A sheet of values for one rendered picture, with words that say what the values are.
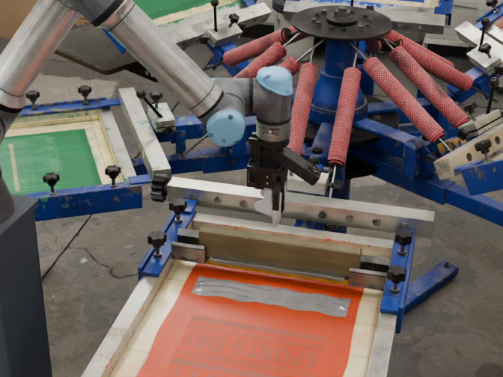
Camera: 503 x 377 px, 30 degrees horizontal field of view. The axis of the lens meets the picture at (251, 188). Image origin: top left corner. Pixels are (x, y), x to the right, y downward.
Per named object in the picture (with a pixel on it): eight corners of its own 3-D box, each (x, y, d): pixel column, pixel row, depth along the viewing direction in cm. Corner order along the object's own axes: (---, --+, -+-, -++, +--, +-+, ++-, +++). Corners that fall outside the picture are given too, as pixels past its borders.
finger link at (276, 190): (274, 205, 212) (276, 168, 209) (281, 206, 212) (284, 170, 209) (269, 212, 208) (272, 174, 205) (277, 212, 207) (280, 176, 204)
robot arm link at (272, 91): (253, 63, 201) (293, 63, 201) (252, 110, 206) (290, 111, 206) (253, 78, 194) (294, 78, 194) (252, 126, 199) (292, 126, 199)
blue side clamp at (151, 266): (159, 295, 217) (158, 271, 214) (138, 292, 218) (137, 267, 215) (196, 230, 243) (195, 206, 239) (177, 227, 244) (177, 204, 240)
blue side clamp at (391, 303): (400, 333, 206) (403, 308, 203) (377, 330, 207) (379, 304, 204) (412, 261, 232) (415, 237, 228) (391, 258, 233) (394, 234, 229)
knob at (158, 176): (171, 209, 244) (170, 184, 241) (150, 206, 245) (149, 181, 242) (180, 195, 251) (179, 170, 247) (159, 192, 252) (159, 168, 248)
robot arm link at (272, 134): (293, 113, 205) (287, 129, 198) (293, 132, 208) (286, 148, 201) (260, 109, 207) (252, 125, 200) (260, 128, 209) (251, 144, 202)
